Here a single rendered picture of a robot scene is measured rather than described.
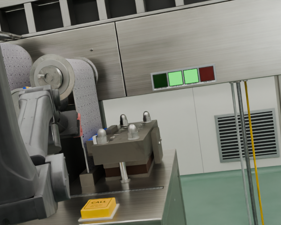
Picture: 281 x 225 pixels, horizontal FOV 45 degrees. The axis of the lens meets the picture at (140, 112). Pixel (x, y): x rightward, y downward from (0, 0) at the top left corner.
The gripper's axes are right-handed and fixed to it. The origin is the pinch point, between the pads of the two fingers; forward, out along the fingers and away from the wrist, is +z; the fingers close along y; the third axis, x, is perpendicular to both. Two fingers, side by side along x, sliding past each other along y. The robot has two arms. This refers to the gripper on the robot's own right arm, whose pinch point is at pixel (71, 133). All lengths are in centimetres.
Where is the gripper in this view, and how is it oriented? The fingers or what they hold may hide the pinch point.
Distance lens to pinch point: 100.2
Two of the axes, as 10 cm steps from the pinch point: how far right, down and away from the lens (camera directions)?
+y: 9.8, -1.4, -1.6
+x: -0.7, -9.3, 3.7
